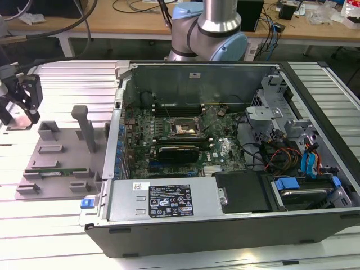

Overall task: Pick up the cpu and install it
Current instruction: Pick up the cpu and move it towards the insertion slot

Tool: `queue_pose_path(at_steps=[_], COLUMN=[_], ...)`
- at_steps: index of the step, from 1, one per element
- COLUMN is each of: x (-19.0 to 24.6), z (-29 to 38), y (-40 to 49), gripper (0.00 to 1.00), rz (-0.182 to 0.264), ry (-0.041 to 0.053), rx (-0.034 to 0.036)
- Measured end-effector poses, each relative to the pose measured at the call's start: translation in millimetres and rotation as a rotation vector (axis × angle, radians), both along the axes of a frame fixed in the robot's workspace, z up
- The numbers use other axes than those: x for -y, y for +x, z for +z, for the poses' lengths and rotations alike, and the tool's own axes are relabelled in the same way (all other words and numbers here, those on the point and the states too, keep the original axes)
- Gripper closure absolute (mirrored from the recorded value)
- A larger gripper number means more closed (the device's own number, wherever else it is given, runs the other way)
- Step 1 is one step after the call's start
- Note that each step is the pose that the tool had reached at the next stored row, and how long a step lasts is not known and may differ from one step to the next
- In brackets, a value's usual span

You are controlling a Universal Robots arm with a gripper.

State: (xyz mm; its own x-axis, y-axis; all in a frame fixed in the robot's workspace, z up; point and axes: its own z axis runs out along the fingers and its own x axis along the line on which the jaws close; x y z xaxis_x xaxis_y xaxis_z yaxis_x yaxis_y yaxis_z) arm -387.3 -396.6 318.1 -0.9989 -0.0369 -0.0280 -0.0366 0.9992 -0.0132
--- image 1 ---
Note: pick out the blue disk carrier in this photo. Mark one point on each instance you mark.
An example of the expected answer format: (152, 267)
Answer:
(287, 184)

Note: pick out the small black box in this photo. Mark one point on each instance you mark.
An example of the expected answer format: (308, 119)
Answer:
(287, 12)

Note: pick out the black plastic shroud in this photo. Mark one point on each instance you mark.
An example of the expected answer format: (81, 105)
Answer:
(244, 194)

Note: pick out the metal drive cage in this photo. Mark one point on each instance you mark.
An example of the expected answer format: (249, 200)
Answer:
(261, 115)

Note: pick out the black tower computer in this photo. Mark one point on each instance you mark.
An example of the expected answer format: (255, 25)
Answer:
(253, 14)

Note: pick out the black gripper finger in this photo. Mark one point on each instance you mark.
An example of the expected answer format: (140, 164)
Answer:
(5, 111)
(33, 90)

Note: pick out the green motherboard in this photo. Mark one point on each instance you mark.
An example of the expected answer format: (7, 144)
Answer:
(140, 157)

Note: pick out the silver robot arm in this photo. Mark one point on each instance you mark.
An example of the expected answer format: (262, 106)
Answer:
(219, 17)

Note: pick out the thin metal locking lever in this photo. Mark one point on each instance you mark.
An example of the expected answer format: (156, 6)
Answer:
(168, 112)

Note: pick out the clear plastic bags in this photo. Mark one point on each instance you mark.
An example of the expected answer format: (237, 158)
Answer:
(320, 14)

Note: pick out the blue case latch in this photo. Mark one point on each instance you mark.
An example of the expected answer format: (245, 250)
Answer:
(87, 203)

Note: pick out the white case sticker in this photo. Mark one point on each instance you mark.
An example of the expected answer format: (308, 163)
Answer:
(194, 75)

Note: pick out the red and white bag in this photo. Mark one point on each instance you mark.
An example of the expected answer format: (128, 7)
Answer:
(351, 11)

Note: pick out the black RAM slot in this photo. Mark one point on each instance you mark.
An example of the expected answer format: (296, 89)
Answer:
(182, 111)
(182, 137)
(182, 108)
(205, 146)
(202, 143)
(182, 114)
(182, 140)
(182, 105)

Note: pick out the gray power supply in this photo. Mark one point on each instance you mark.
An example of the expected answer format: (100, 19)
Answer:
(126, 202)

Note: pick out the small black adapter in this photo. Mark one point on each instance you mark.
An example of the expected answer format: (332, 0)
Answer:
(279, 27)

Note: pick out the white crumpled plastic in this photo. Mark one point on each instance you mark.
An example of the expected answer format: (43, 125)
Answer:
(33, 18)

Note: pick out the black open PC case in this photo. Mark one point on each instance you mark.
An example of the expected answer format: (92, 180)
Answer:
(197, 233)

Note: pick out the silver finned heatsink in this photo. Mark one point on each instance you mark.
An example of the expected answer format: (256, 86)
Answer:
(212, 169)

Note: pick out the green RAM stick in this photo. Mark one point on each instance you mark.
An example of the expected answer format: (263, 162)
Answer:
(67, 171)

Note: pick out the CPU socket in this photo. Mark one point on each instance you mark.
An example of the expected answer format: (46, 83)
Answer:
(182, 130)

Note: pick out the gray parts rack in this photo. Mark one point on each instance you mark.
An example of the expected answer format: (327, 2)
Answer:
(64, 140)

